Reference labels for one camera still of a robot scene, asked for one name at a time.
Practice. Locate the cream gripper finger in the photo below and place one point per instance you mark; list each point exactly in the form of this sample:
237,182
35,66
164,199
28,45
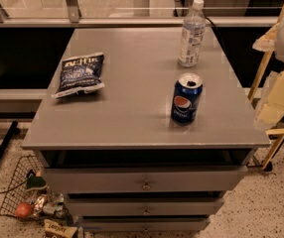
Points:
266,43
270,108

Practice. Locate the blue pepsi can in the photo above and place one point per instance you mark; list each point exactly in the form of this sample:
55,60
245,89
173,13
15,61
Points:
187,94

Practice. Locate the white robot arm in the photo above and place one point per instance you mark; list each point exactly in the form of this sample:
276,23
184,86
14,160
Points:
279,43

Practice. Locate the blue chip bag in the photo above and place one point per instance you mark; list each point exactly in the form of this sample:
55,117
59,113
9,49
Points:
80,74

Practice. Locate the yellow snack bag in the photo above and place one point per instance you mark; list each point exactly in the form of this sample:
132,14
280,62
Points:
56,230

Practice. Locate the yellow wooden stand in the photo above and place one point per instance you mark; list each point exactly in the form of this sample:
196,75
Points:
278,130

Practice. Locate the clear plastic water bottle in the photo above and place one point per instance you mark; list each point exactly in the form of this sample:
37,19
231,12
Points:
193,30

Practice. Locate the top grey drawer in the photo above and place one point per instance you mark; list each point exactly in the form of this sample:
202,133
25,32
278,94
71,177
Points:
126,180

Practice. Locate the grey drawer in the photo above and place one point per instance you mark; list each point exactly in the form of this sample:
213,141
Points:
126,180
144,224
144,206

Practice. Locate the grey drawer cabinet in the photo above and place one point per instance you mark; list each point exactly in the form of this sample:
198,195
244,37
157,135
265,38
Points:
128,123

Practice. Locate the middle grey drawer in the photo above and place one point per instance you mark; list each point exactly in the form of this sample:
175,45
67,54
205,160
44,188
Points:
144,206

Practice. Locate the bottom grey drawer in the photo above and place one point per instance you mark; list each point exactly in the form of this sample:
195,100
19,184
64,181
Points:
144,224

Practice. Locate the crumpled silver wrapper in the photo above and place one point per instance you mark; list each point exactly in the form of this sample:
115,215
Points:
52,205

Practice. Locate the green sponge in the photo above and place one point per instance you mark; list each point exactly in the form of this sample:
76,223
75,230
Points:
35,183

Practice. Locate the red apple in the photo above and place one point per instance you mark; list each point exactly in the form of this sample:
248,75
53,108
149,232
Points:
24,210

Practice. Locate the black wire basket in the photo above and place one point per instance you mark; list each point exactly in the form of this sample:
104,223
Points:
28,166

